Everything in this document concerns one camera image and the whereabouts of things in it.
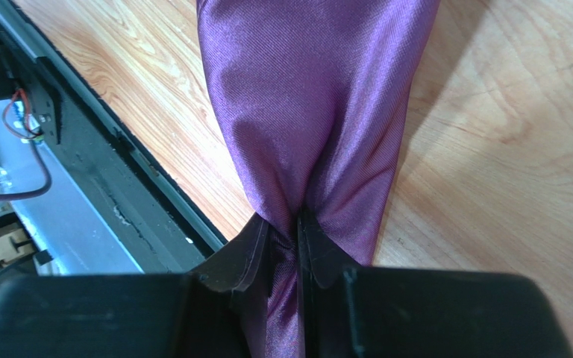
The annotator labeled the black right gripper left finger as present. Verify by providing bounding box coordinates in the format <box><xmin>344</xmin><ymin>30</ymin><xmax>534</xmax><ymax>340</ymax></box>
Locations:
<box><xmin>0</xmin><ymin>216</ymin><xmax>270</xmax><ymax>357</ymax></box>

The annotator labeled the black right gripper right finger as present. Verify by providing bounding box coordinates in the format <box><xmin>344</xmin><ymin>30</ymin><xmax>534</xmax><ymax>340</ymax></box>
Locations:
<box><xmin>297</xmin><ymin>209</ymin><xmax>573</xmax><ymax>357</ymax></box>

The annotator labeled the purple cloth napkin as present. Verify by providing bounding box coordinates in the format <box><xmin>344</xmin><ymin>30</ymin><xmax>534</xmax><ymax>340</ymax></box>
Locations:
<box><xmin>197</xmin><ymin>1</ymin><xmax>439</xmax><ymax>357</ymax></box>

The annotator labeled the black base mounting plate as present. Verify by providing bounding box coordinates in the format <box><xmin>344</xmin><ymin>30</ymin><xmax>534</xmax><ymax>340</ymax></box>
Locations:
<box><xmin>0</xmin><ymin>1</ymin><xmax>226</xmax><ymax>275</ymax></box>

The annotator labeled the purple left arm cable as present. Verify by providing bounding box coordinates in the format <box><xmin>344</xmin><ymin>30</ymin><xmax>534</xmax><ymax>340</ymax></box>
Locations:
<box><xmin>0</xmin><ymin>141</ymin><xmax>53</xmax><ymax>203</ymax></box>

